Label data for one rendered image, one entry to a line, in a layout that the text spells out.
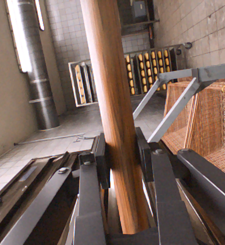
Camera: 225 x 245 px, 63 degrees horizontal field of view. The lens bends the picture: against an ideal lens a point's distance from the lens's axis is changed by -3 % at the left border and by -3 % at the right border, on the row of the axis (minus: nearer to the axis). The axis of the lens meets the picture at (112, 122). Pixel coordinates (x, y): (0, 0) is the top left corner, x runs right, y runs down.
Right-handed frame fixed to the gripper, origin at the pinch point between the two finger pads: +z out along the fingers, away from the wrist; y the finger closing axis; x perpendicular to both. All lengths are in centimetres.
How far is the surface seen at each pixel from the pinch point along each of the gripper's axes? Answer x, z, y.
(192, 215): -52, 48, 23
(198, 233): -52, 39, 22
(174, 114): -6.2, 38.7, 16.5
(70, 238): -39, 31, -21
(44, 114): -30, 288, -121
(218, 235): -53, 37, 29
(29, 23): 114, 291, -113
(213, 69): 5.3, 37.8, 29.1
